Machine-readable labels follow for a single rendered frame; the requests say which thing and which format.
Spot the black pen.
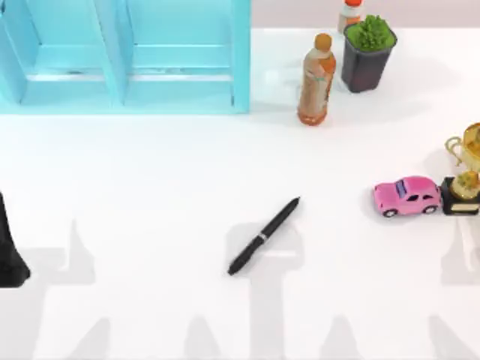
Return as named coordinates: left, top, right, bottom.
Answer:
left=227, top=196, right=302, bottom=277

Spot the orange tea bottle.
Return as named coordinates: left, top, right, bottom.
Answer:
left=297, top=33, right=337, bottom=127

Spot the light blue rack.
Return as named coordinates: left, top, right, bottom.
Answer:
left=0, top=0, right=252, bottom=116

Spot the pink toy car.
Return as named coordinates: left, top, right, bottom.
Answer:
left=373, top=175, right=443, bottom=218

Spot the dark pot with green plant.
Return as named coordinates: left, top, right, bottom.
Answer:
left=340, top=14, right=398, bottom=94

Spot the white bottle with orange cap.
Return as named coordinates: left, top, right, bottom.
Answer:
left=337, top=0, right=365, bottom=35

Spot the gold trophy on black base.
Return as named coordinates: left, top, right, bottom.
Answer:
left=439, top=121, right=480, bottom=216

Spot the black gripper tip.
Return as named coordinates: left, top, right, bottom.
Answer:
left=0, top=192, right=32, bottom=289

